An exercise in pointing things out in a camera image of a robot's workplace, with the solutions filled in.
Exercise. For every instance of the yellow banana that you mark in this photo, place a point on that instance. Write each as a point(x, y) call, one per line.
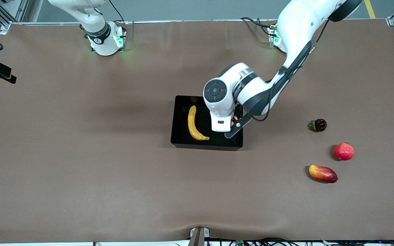
point(191, 124)

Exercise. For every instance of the green terminal connector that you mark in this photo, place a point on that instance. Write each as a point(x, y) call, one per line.
point(239, 242)

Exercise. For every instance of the brown table mat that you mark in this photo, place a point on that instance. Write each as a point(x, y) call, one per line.
point(80, 188)

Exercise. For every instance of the dark purple mangosteen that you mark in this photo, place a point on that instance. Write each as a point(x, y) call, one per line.
point(320, 125)

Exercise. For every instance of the black plastic box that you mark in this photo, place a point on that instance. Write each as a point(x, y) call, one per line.
point(217, 141)

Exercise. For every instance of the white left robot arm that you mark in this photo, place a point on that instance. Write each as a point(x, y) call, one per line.
point(296, 27)

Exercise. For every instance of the metal camera stand bracket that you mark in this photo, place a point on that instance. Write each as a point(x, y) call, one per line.
point(197, 235)

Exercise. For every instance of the red pomegranate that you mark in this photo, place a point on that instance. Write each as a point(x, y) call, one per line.
point(344, 152)

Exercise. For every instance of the red yellow mango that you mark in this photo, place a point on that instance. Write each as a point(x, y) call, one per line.
point(323, 174)

